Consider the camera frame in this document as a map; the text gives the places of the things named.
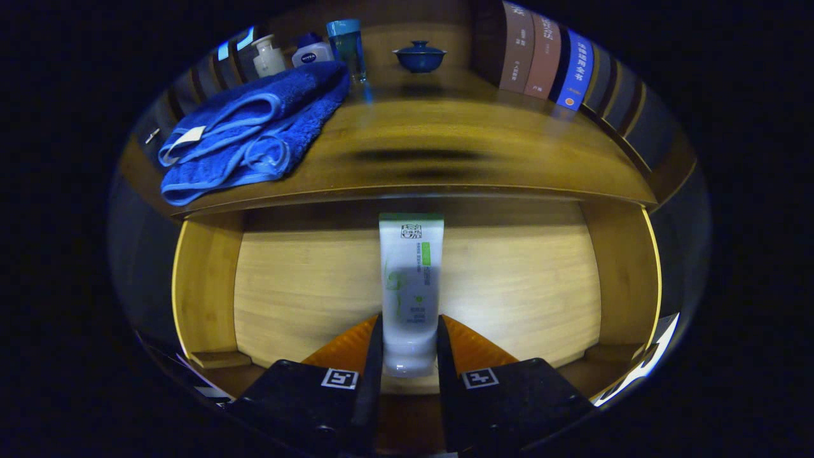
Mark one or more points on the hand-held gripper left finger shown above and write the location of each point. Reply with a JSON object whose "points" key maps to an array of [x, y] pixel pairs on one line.
{"points": [[372, 401]]}

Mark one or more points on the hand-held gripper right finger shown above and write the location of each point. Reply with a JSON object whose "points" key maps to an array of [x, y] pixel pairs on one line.
{"points": [[445, 401]]}

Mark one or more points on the white squeeze tube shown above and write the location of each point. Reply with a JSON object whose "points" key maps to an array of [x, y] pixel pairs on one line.
{"points": [[411, 280]]}

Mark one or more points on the wooden drawer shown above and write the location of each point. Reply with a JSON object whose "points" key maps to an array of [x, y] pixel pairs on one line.
{"points": [[305, 286]]}

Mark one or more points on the wooden countertop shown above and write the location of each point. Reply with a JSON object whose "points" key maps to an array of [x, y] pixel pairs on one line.
{"points": [[445, 127]]}

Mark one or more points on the wooden cabinet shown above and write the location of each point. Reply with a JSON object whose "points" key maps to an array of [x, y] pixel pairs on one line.
{"points": [[381, 32]]}

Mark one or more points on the folded blue towel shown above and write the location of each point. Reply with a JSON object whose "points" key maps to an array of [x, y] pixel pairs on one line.
{"points": [[254, 127]]}

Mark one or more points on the blue lidded teacup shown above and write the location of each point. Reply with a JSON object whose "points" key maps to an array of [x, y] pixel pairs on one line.
{"points": [[420, 58]]}

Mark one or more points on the silver metal clip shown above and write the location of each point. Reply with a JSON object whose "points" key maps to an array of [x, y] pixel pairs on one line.
{"points": [[152, 135]]}

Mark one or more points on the white lotion bottle blue cap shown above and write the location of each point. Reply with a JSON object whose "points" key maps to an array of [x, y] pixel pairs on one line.
{"points": [[311, 56]]}

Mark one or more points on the reddish brown book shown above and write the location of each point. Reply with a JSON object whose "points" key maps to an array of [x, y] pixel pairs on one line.
{"points": [[544, 63]]}

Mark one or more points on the blue book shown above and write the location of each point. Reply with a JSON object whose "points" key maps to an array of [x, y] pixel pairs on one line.
{"points": [[575, 73]]}

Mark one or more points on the teal tumbler bottle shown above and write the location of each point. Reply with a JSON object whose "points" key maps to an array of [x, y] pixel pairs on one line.
{"points": [[346, 48]]}

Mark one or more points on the cream pump bottle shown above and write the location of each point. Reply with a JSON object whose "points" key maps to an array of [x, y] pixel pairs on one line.
{"points": [[269, 60]]}

